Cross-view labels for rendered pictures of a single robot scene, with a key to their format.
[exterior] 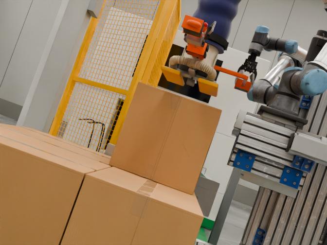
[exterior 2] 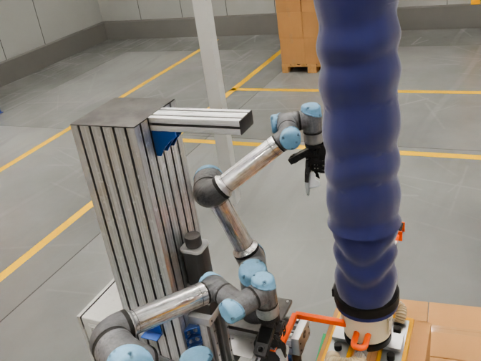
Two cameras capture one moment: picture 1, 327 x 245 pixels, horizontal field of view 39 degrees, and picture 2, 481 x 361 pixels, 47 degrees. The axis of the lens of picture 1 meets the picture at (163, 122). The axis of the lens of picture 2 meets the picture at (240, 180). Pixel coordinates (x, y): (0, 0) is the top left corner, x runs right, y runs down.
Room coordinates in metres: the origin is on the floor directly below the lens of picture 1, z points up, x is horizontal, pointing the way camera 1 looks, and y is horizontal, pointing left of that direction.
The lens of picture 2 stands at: (3.94, 0.09, 2.60)
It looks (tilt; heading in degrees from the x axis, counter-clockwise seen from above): 27 degrees down; 199
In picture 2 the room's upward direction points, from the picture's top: 8 degrees counter-clockwise
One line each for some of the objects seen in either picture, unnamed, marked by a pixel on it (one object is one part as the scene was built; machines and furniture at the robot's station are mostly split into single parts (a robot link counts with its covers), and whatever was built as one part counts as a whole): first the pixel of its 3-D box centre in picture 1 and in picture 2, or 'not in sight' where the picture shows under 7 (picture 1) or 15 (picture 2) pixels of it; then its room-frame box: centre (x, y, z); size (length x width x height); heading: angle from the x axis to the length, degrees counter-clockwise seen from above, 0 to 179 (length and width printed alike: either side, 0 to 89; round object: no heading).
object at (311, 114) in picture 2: not in sight; (311, 118); (1.99, -0.28, 1.82); 0.09 x 0.08 x 0.11; 108
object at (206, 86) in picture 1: (209, 85); (342, 336); (2.34, -0.16, 1.08); 0.34 x 0.10 x 0.05; 173
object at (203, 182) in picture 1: (162, 167); not in sight; (2.72, -0.08, 0.58); 0.70 x 0.03 x 0.06; 87
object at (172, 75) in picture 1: (174, 73); (394, 345); (2.36, 0.03, 1.08); 0.34 x 0.10 x 0.05; 173
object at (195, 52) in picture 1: (197, 48); not in sight; (2.10, -0.03, 1.18); 0.10 x 0.08 x 0.06; 83
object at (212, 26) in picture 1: (208, 35); not in sight; (1.81, -0.05, 1.18); 0.31 x 0.03 x 0.05; 6
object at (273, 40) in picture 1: (269, 43); (235, 303); (2.67, -0.43, 1.48); 0.11 x 0.11 x 0.08; 53
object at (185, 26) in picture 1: (192, 26); (395, 230); (1.76, 0.02, 1.18); 0.08 x 0.07 x 0.05; 173
